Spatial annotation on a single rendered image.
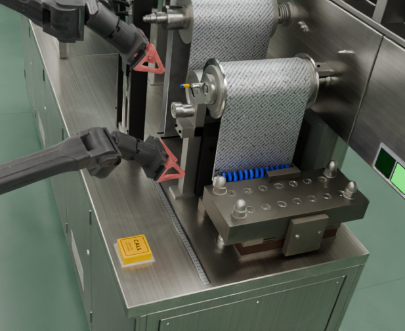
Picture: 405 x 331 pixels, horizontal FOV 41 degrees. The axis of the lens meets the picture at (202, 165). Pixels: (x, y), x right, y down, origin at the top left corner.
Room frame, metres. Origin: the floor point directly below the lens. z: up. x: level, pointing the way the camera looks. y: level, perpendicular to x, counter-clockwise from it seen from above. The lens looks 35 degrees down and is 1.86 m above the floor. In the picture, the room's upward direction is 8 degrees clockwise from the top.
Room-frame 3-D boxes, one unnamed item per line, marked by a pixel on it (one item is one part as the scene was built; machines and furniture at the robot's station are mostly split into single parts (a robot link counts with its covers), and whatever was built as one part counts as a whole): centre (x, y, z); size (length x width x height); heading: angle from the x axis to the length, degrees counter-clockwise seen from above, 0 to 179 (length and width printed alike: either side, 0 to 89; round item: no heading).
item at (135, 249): (0.95, 0.14, 0.91); 0.07 x 0.07 x 0.02; 26
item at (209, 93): (1.19, 0.01, 1.25); 0.07 x 0.02 x 0.07; 26
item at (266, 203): (1.11, -0.23, 1.00); 0.40 x 0.16 x 0.06; 116
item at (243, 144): (1.20, -0.14, 1.10); 0.23 x 0.01 x 0.18; 116
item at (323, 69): (1.33, -0.27, 1.28); 0.06 x 0.05 x 0.02; 116
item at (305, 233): (1.03, -0.28, 0.96); 0.10 x 0.03 x 0.11; 116
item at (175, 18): (1.41, 0.13, 1.33); 0.06 x 0.06 x 0.06; 26
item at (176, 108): (1.20, 0.08, 1.18); 0.04 x 0.02 x 0.04; 26
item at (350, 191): (1.14, -0.39, 1.05); 0.04 x 0.04 x 0.04
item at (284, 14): (1.55, -0.16, 1.33); 0.07 x 0.07 x 0.07; 26
